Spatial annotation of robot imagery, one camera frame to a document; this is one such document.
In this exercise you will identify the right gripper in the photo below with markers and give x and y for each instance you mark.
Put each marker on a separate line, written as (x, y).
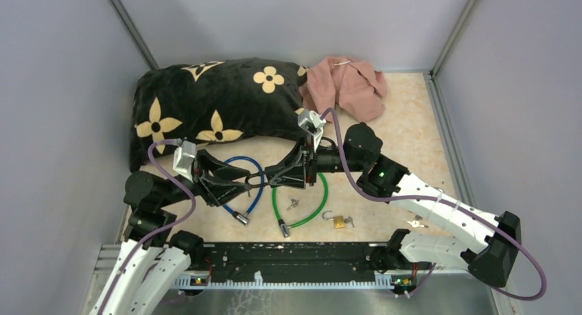
(295, 176)

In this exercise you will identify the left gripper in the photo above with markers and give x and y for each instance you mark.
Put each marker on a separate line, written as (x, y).
(216, 192)

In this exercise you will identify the green cable lock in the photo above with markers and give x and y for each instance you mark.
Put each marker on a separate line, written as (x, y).
(311, 205)

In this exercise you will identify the small brass padlock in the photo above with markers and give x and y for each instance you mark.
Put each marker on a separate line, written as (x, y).
(339, 221)

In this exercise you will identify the pink cloth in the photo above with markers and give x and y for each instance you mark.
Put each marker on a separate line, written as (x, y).
(352, 85)

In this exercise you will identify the black padlock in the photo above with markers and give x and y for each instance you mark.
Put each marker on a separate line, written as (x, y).
(256, 180)

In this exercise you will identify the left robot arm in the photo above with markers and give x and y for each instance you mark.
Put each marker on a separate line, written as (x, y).
(151, 257)

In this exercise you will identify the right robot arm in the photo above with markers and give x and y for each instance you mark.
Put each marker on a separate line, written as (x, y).
(484, 244)

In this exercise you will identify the green lock keys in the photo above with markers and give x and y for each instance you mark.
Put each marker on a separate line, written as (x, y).
(293, 203)

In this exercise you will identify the black floral pillow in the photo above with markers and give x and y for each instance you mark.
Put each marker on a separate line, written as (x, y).
(216, 102)

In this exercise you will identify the silver keys by padlock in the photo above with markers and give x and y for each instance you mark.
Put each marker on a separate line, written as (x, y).
(416, 222)

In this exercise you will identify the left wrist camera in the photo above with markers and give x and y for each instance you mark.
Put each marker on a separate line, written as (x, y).
(184, 158)

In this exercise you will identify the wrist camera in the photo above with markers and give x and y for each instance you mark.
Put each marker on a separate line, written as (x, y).
(312, 122)
(184, 158)

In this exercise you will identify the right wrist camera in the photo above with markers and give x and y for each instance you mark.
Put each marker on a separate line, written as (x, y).
(312, 122)

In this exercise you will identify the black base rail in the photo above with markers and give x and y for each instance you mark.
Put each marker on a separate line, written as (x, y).
(296, 264)

